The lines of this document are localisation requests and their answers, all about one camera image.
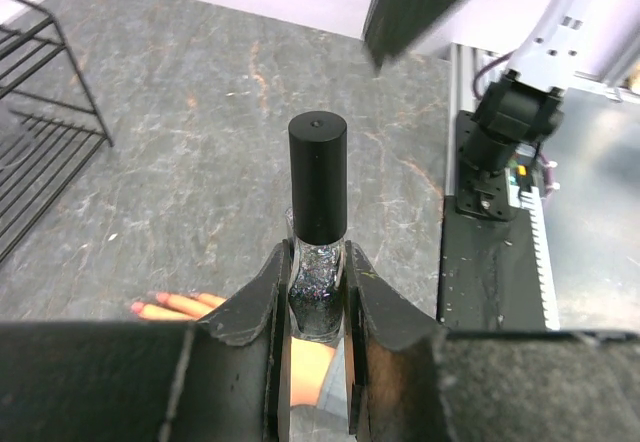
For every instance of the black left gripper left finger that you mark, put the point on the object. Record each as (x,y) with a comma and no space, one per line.
(222,378)

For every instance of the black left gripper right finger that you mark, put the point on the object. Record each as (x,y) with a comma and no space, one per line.
(411,379)

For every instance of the glitter nail polish bottle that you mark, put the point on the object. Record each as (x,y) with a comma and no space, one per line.
(314,288)

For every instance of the black nail polish cap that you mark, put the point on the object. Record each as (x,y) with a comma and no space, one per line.
(318,163)

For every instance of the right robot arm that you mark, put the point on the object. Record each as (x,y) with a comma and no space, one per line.
(523,106)

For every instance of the grey sleeved forearm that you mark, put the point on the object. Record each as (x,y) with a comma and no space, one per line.
(318,392)

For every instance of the person's left hand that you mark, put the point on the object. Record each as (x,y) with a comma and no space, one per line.
(172,306)

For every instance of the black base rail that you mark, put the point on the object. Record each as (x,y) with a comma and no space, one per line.
(488,277)

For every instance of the white slotted cable duct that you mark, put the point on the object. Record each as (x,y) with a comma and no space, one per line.
(531,202)

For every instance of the black wire dish rack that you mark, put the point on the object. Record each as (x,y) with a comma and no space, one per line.
(51,126)

